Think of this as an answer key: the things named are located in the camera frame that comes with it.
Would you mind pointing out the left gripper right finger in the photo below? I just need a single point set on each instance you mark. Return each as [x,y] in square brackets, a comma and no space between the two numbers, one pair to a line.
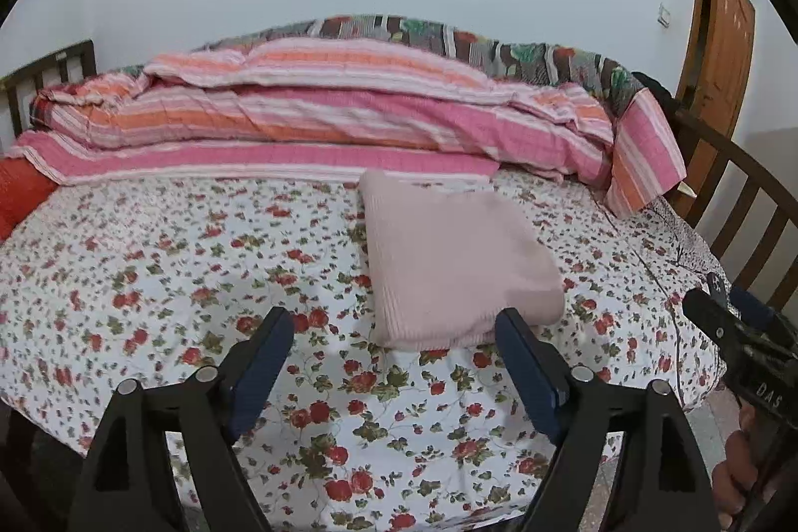
[661,482]

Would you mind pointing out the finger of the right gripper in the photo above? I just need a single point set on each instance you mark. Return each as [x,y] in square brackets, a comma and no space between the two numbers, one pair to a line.
[751,310]
[717,323]

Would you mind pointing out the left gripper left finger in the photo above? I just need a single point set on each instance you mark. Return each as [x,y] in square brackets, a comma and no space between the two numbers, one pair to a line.
[127,483]

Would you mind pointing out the pink knit sweater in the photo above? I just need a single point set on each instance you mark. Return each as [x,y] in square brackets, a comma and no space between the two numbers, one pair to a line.
[443,264]

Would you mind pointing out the person's right hand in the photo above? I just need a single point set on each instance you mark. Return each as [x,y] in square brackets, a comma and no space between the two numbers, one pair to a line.
[732,478]

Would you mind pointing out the dark wooden footboard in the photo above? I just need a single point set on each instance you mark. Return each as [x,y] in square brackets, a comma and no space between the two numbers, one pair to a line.
[738,194]

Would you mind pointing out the floral bed sheet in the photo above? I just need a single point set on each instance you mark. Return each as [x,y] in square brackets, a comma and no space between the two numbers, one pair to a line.
[153,278]

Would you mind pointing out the orange wooden door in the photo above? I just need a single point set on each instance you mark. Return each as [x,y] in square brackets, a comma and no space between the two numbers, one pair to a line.
[718,60]

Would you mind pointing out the red pillow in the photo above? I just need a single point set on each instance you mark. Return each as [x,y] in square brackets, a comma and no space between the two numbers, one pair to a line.
[22,189]

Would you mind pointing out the patchwork floral blanket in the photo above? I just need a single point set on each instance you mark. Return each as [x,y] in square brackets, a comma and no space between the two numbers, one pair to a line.
[541,64]

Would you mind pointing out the dark wooden headboard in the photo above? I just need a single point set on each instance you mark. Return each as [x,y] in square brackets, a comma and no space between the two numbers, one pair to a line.
[65,66]

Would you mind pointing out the pink striped quilt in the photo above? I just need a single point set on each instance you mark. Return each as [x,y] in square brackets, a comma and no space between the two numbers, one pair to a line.
[329,109]

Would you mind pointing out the white wall switch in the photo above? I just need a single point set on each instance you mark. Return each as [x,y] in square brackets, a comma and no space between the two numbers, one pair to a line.
[663,16]

